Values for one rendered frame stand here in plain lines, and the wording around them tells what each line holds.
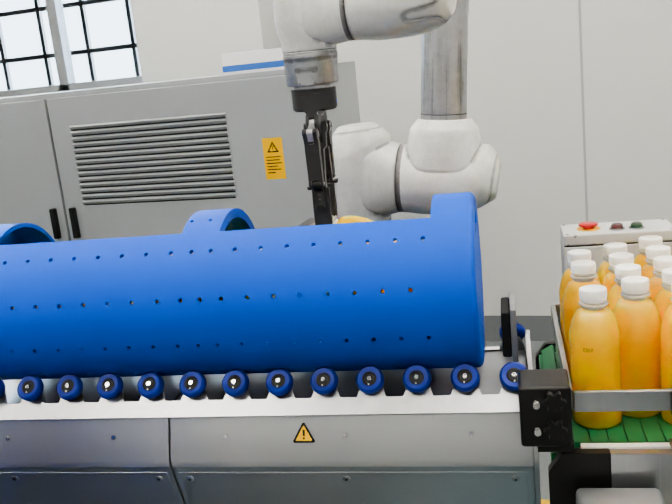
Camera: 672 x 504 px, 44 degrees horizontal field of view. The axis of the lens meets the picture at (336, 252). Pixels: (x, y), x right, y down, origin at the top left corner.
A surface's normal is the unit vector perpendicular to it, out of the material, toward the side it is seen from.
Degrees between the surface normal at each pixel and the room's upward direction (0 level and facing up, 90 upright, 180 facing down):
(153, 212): 90
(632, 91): 90
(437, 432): 70
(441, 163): 87
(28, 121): 90
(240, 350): 117
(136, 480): 110
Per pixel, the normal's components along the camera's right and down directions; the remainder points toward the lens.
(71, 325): -0.18, 0.30
